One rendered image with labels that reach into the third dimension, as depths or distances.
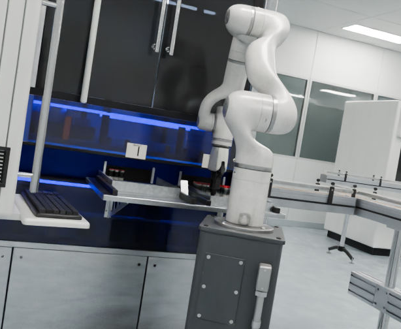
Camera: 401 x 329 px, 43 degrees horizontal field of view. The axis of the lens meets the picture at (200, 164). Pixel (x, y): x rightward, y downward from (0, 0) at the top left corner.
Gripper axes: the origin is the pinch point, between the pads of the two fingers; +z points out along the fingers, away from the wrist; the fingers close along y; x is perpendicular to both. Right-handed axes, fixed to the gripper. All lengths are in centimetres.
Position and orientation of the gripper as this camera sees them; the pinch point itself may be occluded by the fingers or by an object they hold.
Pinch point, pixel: (215, 183)
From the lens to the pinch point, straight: 208.9
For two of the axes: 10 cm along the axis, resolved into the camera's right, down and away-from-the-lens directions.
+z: -1.6, 9.9, 0.5
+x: 9.3, 1.3, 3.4
